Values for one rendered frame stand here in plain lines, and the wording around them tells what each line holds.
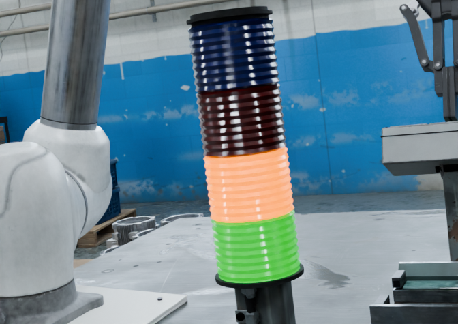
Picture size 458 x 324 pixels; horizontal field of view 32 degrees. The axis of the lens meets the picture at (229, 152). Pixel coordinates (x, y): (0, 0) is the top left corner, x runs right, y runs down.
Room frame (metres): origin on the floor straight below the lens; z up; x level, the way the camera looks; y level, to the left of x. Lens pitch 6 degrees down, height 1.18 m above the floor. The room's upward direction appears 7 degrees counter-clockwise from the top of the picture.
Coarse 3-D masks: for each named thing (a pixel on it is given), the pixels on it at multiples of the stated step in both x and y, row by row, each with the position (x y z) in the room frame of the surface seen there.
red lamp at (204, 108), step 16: (208, 96) 0.54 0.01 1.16; (224, 96) 0.53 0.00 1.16; (240, 96) 0.53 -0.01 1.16; (256, 96) 0.53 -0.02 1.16; (272, 96) 0.54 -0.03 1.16; (208, 112) 0.54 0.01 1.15; (224, 112) 0.53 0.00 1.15; (240, 112) 0.53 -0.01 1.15; (256, 112) 0.53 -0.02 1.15; (272, 112) 0.54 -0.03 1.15; (208, 128) 0.54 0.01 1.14; (224, 128) 0.53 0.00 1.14; (240, 128) 0.53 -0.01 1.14; (256, 128) 0.53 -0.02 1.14; (272, 128) 0.54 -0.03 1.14; (208, 144) 0.54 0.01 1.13; (224, 144) 0.53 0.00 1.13; (240, 144) 0.53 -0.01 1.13; (256, 144) 0.53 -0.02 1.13; (272, 144) 0.53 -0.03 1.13
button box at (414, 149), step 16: (384, 128) 1.03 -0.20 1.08; (400, 128) 1.02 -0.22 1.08; (416, 128) 1.01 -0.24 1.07; (432, 128) 1.00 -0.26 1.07; (448, 128) 0.99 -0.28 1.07; (384, 144) 1.02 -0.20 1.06; (400, 144) 1.01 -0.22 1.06; (416, 144) 1.00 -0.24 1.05; (432, 144) 0.99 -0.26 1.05; (448, 144) 0.99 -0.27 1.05; (384, 160) 1.01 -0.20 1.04; (400, 160) 1.00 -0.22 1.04; (416, 160) 1.00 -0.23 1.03; (432, 160) 0.99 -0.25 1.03; (448, 160) 0.98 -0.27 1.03
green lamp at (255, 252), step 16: (224, 224) 0.54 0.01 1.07; (240, 224) 0.53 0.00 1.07; (256, 224) 0.53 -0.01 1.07; (272, 224) 0.53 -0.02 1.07; (288, 224) 0.54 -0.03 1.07; (224, 240) 0.54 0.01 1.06; (240, 240) 0.53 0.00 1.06; (256, 240) 0.53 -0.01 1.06; (272, 240) 0.53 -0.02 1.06; (288, 240) 0.54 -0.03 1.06; (224, 256) 0.54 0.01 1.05; (240, 256) 0.53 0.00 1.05; (256, 256) 0.53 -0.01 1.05; (272, 256) 0.53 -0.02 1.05; (288, 256) 0.54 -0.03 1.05; (224, 272) 0.54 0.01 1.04; (240, 272) 0.53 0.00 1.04; (256, 272) 0.53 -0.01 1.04; (272, 272) 0.53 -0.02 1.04; (288, 272) 0.54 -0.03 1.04
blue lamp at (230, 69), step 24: (216, 24) 0.53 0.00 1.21; (240, 24) 0.53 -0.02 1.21; (264, 24) 0.54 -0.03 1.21; (192, 48) 0.55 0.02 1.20; (216, 48) 0.53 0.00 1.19; (240, 48) 0.53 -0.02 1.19; (264, 48) 0.54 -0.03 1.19; (216, 72) 0.53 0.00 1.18; (240, 72) 0.53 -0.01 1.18; (264, 72) 0.53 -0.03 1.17
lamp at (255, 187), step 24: (216, 168) 0.54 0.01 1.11; (240, 168) 0.53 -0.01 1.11; (264, 168) 0.53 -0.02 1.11; (288, 168) 0.55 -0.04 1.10; (216, 192) 0.54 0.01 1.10; (240, 192) 0.53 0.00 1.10; (264, 192) 0.53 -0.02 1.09; (288, 192) 0.55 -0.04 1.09; (216, 216) 0.54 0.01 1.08; (240, 216) 0.53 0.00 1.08; (264, 216) 0.53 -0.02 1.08
